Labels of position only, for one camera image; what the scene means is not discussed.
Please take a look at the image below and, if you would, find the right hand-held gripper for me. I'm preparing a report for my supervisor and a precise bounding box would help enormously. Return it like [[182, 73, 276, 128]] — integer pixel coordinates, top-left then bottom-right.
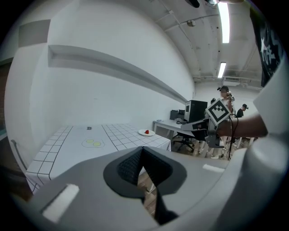
[[180, 97, 232, 148]]

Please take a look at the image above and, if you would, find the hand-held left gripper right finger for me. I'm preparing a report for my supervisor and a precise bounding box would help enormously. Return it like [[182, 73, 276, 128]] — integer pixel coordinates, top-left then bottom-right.
[[142, 146, 188, 196]]

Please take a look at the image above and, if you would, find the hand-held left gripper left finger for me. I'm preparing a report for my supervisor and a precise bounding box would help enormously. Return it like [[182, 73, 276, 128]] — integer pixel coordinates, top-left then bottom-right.
[[103, 146, 145, 199]]

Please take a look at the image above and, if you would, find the white round plate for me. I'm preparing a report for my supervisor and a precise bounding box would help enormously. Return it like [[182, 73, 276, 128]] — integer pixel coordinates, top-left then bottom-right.
[[138, 129, 156, 137]]

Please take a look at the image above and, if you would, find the person's right forearm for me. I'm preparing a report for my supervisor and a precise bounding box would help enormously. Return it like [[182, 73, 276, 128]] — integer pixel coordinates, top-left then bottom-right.
[[217, 113, 270, 139]]

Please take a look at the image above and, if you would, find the black computer tower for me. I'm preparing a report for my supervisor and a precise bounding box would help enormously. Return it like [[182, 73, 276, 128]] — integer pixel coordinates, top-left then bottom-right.
[[183, 100, 208, 124]]

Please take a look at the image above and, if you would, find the black office chair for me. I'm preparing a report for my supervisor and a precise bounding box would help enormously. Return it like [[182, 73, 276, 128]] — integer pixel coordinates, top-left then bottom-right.
[[172, 131, 196, 153]]

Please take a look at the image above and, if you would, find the white desk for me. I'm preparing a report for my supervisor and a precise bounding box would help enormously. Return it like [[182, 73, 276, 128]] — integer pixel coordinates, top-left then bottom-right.
[[153, 119, 204, 145]]

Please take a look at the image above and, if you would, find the white grid tablecloth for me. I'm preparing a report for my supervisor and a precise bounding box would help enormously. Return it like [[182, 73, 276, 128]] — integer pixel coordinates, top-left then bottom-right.
[[25, 123, 172, 195]]

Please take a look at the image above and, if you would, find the white air conditioner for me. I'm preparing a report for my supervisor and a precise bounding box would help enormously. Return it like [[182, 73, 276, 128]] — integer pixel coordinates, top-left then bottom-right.
[[222, 76, 241, 87]]

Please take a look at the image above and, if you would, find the long ceiling light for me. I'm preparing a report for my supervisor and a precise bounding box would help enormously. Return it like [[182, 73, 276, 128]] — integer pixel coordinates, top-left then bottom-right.
[[218, 62, 227, 79], [217, 1, 230, 44]]

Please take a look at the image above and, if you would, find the person's black star-print shirt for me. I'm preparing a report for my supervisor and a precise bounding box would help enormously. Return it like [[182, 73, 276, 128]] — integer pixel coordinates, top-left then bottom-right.
[[249, 4, 286, 88]]

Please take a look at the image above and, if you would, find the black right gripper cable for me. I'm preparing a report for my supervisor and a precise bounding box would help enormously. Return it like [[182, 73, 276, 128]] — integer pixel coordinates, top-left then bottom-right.
[[227, 114, 239, 161]]

